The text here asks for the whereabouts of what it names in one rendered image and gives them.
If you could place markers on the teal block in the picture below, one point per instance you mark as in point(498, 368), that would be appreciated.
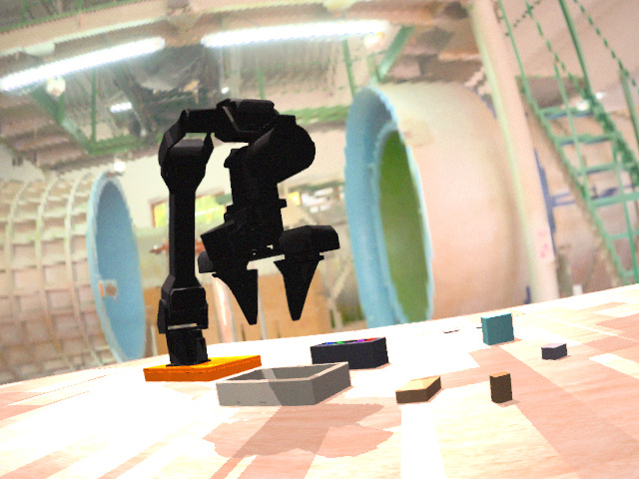
point(497, 328)

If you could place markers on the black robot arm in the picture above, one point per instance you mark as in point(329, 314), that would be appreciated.
point(278, 148)

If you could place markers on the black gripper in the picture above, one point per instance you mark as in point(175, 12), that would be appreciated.
point(301, 247)

